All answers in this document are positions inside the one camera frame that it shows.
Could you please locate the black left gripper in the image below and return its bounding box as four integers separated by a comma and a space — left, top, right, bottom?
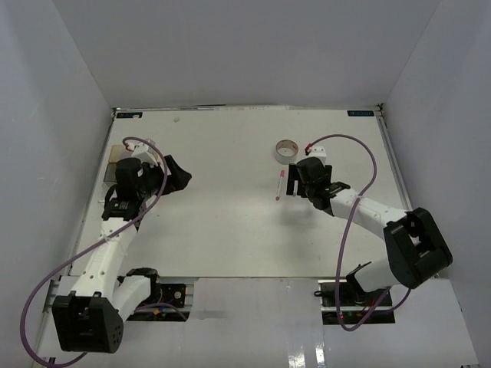
137, 155, 191, 200

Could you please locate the pink capped white marker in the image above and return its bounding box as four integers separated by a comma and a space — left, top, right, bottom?
275, 169, 285, 201

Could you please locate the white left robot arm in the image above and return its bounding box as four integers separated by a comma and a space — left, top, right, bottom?
51, 155, 192, 353

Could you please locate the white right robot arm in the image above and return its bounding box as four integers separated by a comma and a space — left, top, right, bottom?
286, 157, 453, 306

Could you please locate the large white tape roll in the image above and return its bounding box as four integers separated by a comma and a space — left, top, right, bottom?
274, 140, 298, 165

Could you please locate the clear brown organizer container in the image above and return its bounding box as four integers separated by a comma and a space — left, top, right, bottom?
103, 145, 127, 187

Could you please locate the black label right corner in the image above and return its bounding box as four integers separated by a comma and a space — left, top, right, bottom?
347, 110, 374, 117

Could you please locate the black label corner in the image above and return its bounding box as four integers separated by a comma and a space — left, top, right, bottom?
347, 110, 374, 117
116, 112, 143, 119

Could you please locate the black label left corner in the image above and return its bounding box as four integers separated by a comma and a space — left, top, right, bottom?
116, 112, 143, 119

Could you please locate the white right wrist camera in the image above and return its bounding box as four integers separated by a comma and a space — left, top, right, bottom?
305, 145, 327, 165

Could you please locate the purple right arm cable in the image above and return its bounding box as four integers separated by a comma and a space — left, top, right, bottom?
306, 133, 414, 331

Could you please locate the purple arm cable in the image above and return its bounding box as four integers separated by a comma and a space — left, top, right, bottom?
19, 136, 189, 364
306, 133, 414, 331

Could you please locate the aluminium rail right edge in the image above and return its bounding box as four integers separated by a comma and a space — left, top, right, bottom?
374, 103, 413, 210

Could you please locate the aluminium rail edge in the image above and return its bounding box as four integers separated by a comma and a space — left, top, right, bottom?
374, 103, 413, 210
42, 280, 60, 314

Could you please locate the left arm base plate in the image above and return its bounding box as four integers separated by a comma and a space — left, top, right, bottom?
128, 283, 189, 322

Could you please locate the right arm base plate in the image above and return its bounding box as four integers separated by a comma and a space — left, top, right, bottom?
314, 281, 396, 326

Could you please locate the aluminium rail left edge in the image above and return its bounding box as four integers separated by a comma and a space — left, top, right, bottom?
42, 280, 60, 314

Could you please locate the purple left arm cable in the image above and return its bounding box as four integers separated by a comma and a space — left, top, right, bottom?
19, 136, 189, 364

